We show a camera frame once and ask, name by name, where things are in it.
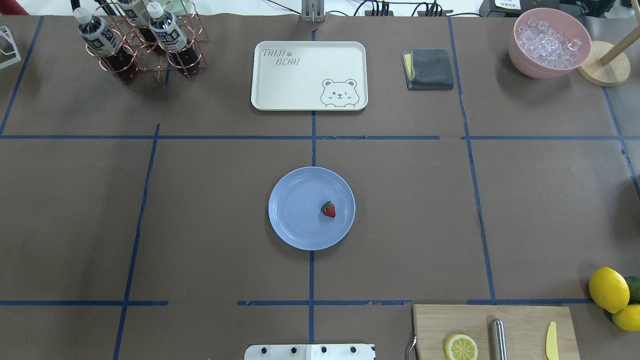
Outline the blue plate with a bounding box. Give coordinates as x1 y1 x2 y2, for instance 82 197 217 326
267 166 357 251

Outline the red strawberry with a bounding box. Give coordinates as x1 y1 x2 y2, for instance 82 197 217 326
320 201 336 219

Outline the cream bear tray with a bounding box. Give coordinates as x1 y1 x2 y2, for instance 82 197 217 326
250 41 369 112

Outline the grey folded cloth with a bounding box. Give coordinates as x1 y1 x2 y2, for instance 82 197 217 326
401 48 454 91

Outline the lemon half slice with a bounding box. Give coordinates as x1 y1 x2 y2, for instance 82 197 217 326
443 333 479 360

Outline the bottle white cap left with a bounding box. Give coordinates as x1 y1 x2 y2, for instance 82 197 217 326
146 1 201 78

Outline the bottle white cap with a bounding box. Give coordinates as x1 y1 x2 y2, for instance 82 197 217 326
116 0 164 55
146 1 201 78
73 7 138 83

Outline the bottle white cap lower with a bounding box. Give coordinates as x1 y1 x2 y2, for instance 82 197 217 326
116 0 164 55

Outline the steel muddler black tip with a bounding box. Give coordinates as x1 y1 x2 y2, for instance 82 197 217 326
490 318 508 360

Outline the wooden cutting board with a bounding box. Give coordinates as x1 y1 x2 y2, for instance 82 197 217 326
412 304 581 360

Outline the bottle white cap right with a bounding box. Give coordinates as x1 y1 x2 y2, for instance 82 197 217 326
73 7 138 83

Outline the pink bowl with ice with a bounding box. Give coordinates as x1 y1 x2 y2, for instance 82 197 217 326
509 7 592 79

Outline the yellow plastic knife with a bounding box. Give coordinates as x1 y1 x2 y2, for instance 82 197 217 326
545 321 559 360

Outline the yellow lemon round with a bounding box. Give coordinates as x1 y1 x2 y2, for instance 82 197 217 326
588 266 630 314

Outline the wooden stand round base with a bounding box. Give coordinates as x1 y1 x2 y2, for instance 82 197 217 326
577 26 640 87

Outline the green lime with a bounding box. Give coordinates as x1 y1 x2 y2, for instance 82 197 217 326
624 276 640 305

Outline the yellow lemon oval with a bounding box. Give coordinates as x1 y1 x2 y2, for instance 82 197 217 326
611 304 640 332

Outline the red cylinder bottle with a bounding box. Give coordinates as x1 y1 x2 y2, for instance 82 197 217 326
0 0 30 16

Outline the aluminium frame post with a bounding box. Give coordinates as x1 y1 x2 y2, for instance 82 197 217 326
301 0 326 23

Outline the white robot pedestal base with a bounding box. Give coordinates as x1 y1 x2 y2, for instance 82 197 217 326
244 342 377 360

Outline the copper wire bottle rack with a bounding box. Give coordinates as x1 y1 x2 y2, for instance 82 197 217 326
86 0 210 85

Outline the white wire cup rack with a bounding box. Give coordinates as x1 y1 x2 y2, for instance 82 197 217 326
0 26 22 69

